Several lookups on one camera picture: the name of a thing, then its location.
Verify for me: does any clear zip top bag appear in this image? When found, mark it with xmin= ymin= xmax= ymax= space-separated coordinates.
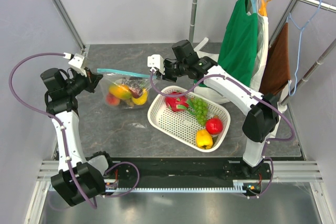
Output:
xmin=97 ymin=68 xmax=157 ymax=109

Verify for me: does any green shirt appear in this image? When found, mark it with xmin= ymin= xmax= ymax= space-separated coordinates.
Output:
xmin=217 ymin=0 xmax=258 ymax=87

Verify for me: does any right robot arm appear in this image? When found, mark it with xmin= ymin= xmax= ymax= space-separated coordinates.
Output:
xmin=147 ymin=40 xmax=279 ymax=179

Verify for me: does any blue wire hanger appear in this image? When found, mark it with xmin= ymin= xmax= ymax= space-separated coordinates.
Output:
xmin=286 ymin=0 xmax=322 ymax=97

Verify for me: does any red pomegranate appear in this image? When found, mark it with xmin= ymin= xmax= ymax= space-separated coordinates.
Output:
xmin=205 ymin=118 xmax=224 ymax=135

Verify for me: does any white cable duct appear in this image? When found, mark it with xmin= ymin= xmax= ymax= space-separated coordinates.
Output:
xmin=105 ymin=180 xmax=261 ymax=195

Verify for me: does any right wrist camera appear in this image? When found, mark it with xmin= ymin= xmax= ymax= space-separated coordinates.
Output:
xmin=147 ymin=54 xmax=165 ymax=75

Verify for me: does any metal clothes rack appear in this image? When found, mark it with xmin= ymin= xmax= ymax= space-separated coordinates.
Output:
xmin=188 ymin=0 xmax=335 ymax=92

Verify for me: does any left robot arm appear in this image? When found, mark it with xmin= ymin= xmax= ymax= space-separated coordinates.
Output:
xmin=40 ymin=68 xmax=115 ymax=207

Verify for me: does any pink dragon fruit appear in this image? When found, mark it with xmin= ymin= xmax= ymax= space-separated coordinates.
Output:
xmin=165 ymin=96 xmax=189 ymax=112

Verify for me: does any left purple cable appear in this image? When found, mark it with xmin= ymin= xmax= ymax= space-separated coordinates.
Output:
xmin=8 ymin=52 xmax=141 ymax=211

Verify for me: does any brown towel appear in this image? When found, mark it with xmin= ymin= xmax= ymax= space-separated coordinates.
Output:
xmin=259 ymin=23 xmax=291 ymax=95

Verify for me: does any green grape bunch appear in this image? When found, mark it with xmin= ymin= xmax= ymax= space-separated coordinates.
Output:
xmin=191 ymin=98 xmax=208 ymax=126

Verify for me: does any orange green mango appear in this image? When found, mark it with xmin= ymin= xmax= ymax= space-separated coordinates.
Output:
xmin=109 ymin=84 xmax=132 ymax=100

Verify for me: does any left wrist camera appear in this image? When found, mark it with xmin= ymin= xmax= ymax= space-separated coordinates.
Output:
xmin=63 ymin=52 xmax=87 ymax=77

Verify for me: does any dark red plum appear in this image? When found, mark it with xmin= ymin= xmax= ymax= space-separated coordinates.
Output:
xmin=130 ymin=87 xmax=143 ymax=99

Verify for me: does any yellow lemon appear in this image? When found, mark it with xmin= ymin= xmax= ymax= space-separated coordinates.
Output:
xmin=131 ymin=89 xmax=148 ymax=105

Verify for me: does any light blue hanger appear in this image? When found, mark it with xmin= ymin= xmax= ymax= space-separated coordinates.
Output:
xmin=246 ymin=0 xmax=257 ymax=15

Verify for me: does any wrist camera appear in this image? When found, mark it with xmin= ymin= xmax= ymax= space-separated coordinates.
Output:
xmin=63 ymin=52 xmax=87 ymax=77
xmin=147 ymin=54 xmax=165 ymax=75

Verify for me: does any orange peach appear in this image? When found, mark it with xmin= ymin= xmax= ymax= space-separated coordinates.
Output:
xmin=105 ymin=94 xmax=120 ymax=106

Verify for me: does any brown longan bunch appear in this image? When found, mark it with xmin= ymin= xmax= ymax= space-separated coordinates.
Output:
xmin=123 ymin=77 xmax=146 ymax=107

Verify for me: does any white garment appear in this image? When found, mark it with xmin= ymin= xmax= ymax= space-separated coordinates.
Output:
xmin=198 ymin=0 xmax=269 ymax=91

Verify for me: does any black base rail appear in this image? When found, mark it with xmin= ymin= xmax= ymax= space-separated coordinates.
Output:
xmin=112 ymin=157 xmax=271 ymax=188

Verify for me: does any yellow bell pepper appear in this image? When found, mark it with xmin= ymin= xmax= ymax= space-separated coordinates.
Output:
xmin=196 ymin=129 xmax=213 ymax=150

